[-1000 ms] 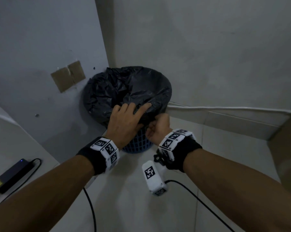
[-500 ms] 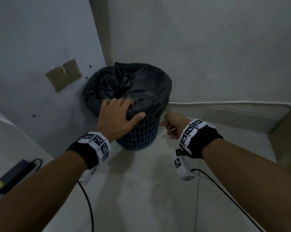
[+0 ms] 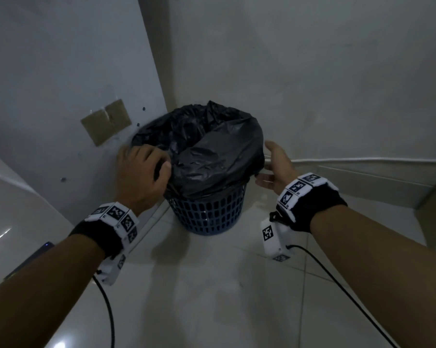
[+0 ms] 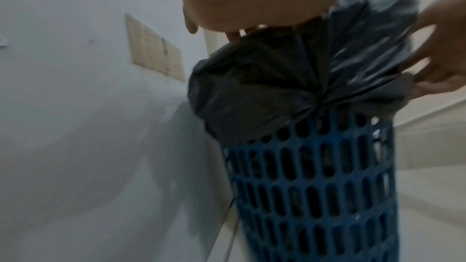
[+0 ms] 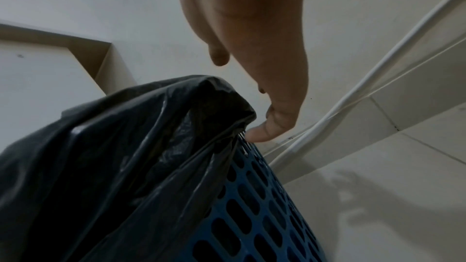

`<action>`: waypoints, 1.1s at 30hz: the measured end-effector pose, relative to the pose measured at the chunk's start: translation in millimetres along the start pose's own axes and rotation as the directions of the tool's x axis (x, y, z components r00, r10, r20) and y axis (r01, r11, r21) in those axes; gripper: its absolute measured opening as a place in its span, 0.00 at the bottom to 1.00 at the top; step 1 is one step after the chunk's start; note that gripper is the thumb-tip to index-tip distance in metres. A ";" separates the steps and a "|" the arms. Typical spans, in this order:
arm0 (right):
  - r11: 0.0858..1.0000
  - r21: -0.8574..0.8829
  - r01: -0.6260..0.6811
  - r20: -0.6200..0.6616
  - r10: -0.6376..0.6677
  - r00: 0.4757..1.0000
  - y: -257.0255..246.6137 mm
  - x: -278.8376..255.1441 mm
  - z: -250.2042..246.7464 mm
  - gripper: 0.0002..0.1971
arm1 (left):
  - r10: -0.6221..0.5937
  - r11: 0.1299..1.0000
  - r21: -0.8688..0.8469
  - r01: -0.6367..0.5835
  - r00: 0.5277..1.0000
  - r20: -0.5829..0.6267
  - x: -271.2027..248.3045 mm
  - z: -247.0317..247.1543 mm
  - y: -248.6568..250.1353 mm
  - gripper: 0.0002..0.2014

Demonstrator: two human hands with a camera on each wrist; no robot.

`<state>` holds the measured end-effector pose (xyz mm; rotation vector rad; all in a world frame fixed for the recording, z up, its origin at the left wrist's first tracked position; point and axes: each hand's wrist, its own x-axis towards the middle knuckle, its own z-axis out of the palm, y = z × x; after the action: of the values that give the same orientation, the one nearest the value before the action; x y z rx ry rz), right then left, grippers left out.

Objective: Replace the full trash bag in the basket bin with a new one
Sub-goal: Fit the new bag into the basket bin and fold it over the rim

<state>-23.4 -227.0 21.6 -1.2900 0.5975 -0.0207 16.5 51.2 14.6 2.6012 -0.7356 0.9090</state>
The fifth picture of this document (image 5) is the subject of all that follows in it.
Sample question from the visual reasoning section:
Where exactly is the white table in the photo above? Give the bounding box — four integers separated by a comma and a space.
0, 18, 141, 152

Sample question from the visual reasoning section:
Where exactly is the blue plastic waste basket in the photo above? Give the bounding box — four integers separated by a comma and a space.
178, 135, 327, 262

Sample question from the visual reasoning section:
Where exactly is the white wall cable conduit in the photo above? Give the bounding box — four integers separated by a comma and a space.
262, 0, 466, 175

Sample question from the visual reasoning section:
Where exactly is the new black trash bag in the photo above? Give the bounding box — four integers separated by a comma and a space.
0, 74, 258, 262

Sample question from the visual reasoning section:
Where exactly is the person's right hand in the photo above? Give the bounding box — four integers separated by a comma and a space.
176, 0, 315, 144

